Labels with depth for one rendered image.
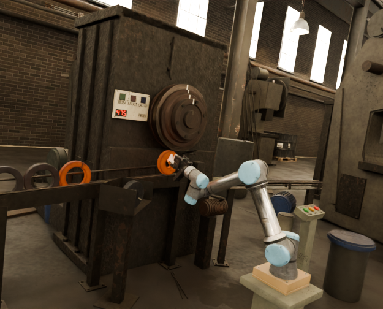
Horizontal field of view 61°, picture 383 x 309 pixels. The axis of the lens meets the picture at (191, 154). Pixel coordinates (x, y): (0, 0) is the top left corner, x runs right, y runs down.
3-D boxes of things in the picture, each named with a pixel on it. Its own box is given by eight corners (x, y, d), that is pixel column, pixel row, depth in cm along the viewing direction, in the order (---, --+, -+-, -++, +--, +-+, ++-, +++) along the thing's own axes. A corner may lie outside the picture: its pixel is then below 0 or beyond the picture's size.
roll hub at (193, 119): (168, 137, 218) (173, 95, 215) (198, 140, 237) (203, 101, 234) (173, 138, 214) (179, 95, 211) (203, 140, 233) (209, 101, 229)
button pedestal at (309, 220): (277, 289, 232) (292, 205, 226) (295, 281, 249) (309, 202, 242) (298, 300, 221) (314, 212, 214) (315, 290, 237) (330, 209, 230)
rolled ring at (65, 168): (56, 167, 178) (54, 165, 180) (64, 197, 184) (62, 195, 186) (87, 157, 189) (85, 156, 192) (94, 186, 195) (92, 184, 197)
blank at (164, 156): (162, 178, 208) (165, 179, 206) (153, 158, 201) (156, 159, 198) (178, 165, 216) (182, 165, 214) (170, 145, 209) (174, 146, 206)
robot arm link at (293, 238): (299, 255, 177) (303, 232, 176) (293, 263, 166) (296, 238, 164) (277, 249, 184) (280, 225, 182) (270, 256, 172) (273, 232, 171)
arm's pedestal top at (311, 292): (322, 297, 176) (323, 290, 175) (288, 314, 155) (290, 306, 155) (273, 271, 200) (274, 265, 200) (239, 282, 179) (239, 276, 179)
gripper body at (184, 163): (184, 154, 202) (195, 163, 194) (179, 167, 204) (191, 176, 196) (174, 154, 197) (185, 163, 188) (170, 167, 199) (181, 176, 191)
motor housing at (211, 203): (189, 264, 253) (198, 197, 247) (209, 259, 267) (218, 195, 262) (200, 271, 243) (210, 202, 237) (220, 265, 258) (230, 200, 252)
